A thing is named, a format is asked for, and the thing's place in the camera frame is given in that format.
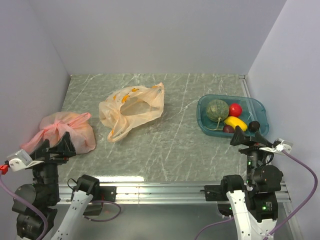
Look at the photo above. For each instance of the dark red plum fruit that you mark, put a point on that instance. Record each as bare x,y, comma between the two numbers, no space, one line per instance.
228,129

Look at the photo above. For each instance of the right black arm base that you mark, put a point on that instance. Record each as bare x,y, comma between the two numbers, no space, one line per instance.
214,193

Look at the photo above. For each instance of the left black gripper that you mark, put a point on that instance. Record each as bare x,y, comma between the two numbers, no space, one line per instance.
53,153

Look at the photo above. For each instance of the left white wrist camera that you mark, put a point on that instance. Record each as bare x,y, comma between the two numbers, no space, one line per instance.
18,161

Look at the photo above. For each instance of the red apple fruit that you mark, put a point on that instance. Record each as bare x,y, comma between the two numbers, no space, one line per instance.
235,110

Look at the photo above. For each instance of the teal plastic tray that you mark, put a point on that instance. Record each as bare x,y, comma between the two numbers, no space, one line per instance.
252,110

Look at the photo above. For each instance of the orange plastic bag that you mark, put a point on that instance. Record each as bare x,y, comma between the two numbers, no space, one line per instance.
131,107

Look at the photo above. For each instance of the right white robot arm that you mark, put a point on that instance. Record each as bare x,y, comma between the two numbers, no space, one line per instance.
253,200

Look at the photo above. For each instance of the green netted melon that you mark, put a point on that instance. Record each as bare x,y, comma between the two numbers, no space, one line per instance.
217,111

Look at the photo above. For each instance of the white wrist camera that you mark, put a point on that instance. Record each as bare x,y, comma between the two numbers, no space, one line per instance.
18,161
279,147

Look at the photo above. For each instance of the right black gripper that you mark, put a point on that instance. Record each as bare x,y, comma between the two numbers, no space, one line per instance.
250,143

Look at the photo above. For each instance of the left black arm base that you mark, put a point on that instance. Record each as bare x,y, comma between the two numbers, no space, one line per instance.
105,193

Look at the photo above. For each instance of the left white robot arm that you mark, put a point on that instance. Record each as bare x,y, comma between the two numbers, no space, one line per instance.
34,202

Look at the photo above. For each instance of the yellow mango fruit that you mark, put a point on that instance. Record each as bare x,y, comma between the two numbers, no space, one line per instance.
236,122

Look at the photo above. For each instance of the aluminium mounting rail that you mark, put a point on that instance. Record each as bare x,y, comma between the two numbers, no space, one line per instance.
158,193

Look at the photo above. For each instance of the pink plastic bag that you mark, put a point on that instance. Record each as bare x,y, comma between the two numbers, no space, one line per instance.
54,126

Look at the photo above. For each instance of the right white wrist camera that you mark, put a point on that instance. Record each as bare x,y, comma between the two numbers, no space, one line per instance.
279,147

